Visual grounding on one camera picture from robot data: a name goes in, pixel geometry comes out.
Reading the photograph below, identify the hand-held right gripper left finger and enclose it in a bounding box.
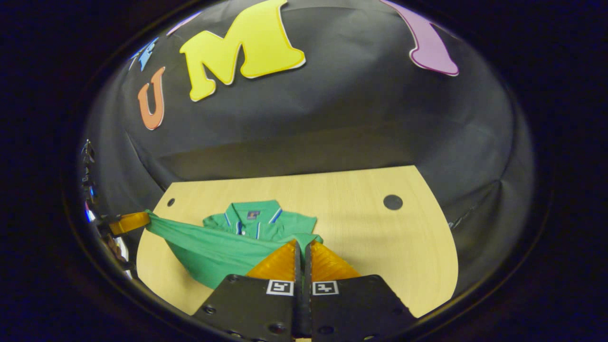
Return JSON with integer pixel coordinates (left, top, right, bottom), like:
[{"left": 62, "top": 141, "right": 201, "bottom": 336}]
[{"left": 192, "top": 239, "right": 302, "bottom": 342}]

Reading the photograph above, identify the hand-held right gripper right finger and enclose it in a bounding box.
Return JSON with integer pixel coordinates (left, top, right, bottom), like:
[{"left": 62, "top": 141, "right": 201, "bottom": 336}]
[{"left": 304, "top": 239, "right": 418, "bottom": 342}]

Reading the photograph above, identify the green T-shirt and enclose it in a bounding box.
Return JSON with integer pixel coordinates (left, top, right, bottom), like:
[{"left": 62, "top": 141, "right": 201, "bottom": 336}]
[{"left": 145, "top": 199, "right": 323, "bottom": 289}]

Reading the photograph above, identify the black backdrop cloth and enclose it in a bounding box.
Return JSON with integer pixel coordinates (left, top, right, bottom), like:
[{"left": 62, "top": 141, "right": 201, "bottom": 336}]
[{"left": 78, "top": 0, "right": 535, "bottom": 285}]

